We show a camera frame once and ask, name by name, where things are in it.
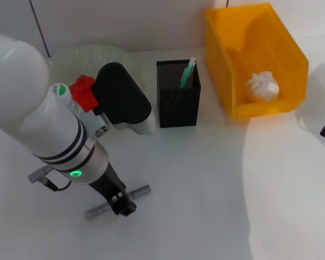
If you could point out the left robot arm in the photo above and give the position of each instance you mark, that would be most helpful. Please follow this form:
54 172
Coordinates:
29 103

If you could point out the white paper ball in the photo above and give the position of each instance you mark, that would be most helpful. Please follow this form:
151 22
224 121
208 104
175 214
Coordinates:
262 86

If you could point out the silver glitter marker pen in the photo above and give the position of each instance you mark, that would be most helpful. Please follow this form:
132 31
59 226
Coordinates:
140 190

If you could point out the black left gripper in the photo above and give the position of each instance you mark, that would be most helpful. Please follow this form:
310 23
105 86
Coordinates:
108 181

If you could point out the translucent wavy fruit plate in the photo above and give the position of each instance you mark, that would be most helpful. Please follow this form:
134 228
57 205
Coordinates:
108 54

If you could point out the green pen white cap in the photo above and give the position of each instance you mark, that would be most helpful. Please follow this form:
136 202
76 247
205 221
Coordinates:
188 71

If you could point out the clear bottle green label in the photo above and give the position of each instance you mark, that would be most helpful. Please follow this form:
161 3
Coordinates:
60 90

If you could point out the red-orange fruit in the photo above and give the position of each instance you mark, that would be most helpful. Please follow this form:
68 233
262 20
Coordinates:
81 89

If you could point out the black mesh pen holder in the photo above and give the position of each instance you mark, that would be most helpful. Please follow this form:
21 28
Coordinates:
178 108

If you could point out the yellow plastic storage bin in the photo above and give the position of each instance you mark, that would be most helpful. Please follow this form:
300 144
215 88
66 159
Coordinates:
222 54

